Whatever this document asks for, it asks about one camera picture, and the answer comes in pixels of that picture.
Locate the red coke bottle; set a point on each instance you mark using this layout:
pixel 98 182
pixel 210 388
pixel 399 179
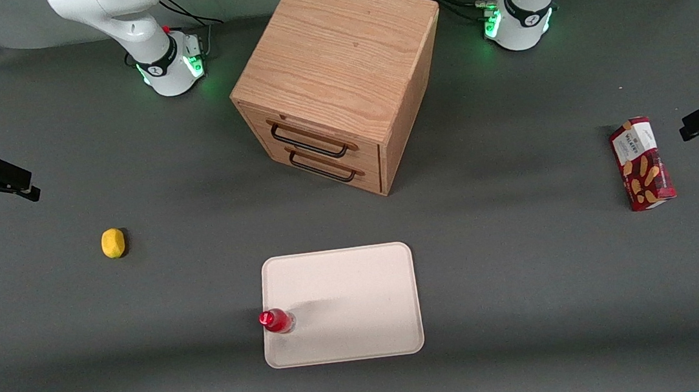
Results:
pixel 278 321

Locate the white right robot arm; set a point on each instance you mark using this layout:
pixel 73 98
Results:
pixel 160 66

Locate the beige plastic tray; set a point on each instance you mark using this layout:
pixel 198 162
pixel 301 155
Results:
pixel 347 300

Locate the red biscuit box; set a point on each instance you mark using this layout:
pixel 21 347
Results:
pixel 642 165

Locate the yellow lemon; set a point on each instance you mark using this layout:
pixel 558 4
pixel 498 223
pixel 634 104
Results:
pixel 113 243

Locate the wooden drawer front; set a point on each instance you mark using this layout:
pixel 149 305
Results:
pixel 316 128
pixel 367 180

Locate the wooden drawer cabinet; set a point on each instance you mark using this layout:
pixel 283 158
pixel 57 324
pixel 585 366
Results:
pixel 334 48

